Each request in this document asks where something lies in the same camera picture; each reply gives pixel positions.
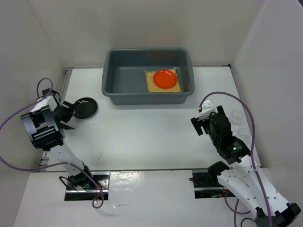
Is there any black round plate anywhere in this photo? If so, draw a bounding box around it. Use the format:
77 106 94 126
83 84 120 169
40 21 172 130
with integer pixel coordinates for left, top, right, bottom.
73 97 98 119

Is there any clear plastic cup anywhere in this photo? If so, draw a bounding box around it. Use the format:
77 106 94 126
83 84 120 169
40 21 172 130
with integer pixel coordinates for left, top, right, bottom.
237 128 251 140
229 110 243 125

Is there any orange plastic plate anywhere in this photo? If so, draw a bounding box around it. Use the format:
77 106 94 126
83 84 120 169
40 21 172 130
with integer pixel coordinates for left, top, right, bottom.
153 69 177 89

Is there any woven bamboo mat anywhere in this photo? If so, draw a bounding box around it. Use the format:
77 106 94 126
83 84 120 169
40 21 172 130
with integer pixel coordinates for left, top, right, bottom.
144 67 183 93

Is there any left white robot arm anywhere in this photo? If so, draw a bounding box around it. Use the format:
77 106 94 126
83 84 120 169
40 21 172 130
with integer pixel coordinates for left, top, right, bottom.
20 95 94 189

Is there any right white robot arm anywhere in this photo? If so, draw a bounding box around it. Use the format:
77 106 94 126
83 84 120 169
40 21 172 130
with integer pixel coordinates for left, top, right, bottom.
191 100 301 227

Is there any grey plastic bin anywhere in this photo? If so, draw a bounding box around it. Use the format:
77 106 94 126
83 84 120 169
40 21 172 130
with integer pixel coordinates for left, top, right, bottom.
101 47 195 105

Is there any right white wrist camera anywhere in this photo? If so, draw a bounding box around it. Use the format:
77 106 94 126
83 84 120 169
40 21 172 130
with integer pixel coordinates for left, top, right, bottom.
198 99 216 120

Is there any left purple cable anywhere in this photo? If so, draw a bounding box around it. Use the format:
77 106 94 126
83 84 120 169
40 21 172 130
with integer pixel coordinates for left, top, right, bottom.
0 78 105 209

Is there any purple cable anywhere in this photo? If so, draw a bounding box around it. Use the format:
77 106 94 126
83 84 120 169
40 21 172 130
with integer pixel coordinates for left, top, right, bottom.
200 91 273 227
0 78 105 209

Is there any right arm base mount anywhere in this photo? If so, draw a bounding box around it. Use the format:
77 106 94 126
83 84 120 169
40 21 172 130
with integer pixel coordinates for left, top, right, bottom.
189 169 228 199

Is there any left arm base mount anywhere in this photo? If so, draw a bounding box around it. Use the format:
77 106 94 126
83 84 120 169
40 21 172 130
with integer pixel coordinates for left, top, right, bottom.
59 172 110 201

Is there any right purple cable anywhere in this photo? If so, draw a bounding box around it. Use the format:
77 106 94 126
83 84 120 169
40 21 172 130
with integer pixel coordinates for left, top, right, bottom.
200 91 273 227

